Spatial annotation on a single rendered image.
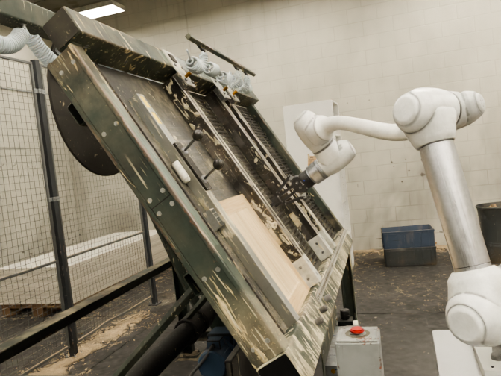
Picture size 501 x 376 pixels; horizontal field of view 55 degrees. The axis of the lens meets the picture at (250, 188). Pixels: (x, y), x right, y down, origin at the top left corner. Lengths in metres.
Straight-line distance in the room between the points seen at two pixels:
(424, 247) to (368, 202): 1.32
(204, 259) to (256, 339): 0.27
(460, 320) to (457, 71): 5.85
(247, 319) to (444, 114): 0.82
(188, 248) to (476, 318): 0.80
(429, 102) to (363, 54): 5.67
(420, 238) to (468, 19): 2.96
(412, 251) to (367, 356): 4.74
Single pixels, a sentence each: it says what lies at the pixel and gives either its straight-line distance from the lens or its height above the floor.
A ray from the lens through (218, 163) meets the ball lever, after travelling 1.58.
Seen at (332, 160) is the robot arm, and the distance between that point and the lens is 1.99.
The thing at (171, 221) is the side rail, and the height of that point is 1.29.
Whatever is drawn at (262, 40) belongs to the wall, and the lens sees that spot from 7.44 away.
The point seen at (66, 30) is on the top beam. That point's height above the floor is 1.89.
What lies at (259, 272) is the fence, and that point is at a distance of 1.64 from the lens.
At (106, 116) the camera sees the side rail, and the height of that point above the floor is 1.62.
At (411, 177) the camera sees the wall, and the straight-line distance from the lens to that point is 7.02.
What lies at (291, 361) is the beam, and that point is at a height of 0.88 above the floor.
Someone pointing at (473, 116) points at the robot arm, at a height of 1.50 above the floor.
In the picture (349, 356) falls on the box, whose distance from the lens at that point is 1.41.
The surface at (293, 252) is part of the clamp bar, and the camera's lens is 2.04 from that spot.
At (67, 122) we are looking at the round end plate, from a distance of 2.44.
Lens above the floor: 1.44
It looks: 3 degrees down
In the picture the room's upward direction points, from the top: 6 degrees counter-clockwise
